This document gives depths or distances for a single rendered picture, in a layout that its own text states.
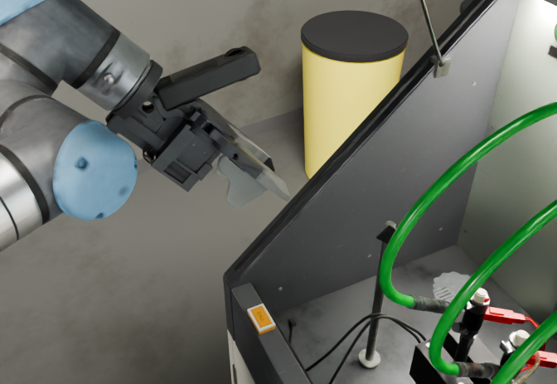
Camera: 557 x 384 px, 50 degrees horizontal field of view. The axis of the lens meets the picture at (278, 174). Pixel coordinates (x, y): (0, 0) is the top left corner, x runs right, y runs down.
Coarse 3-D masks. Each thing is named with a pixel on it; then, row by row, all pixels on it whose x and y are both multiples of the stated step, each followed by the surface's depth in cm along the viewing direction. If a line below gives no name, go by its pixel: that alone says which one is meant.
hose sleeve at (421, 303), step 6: (414, 300) 76; (420, 300) 76; (426, 300) 77; (432, 300) 78; (438, 300) 79; (414, 306) 76; (420, 306) 76; (426, 306) 77; (432, 306) 78; (438, 306) 79; (444, 306) 80; (432, 312) 79; (438, 312) 79
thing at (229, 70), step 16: (240, 48) 65; (208, 64) 65; (224, 64) 63; (240, 64) 64; (256, 64) 64; (160, 80) 65; (176, 80) 63; (192, 80) 63; (208, 80) 63; (224, 80) 64; (240, 80) 66; (160, 96) 63; (176, 96) 63; (192, 96) 63
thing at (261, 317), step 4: (256, 308) 102; (260, 308) 102; (252, 312) 102; (256, 312) 102; (260, 312) 102; (264, 312) 102; (256, 316) 101; (260, 316) 101; (264, 316) 101; (268, 316) 101; (252, 320) 101; (256, 320) 100; (260, 320) 100; (264, 320) 100; (268, 320) 100; (260, 324) 100; (264, 324) 100; (268, 324) 100; (256, 328) 100; (272, 328) 100; (260, 332) 99; (264, 332) 100
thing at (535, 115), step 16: (528, 112) 65; (544, 112) 65; (512, 128) 64; (480, 144) 64; (496, 144) 64; (464, 160) 64; (448, 176) 64; (432, 192) 64; (416, 208) 65; (400, 224) 66; (400, 240) 66; (384, 256) 68; (384, 272) 69; (384, 288) 71; (400, 304) 74
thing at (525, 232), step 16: (544, 208) 62; (528, 224) 62; (544, 224) 62; (512, 240) 62; (496, 256) 62; (480, 272) 63; (464, 288) 63; (464, 304) 64; (448, 320) 65; (432, 336) 67; (432, 352) 68; (448, 368) 72; (464, 368) 74; (480, 368) 76; (496, 368) 79
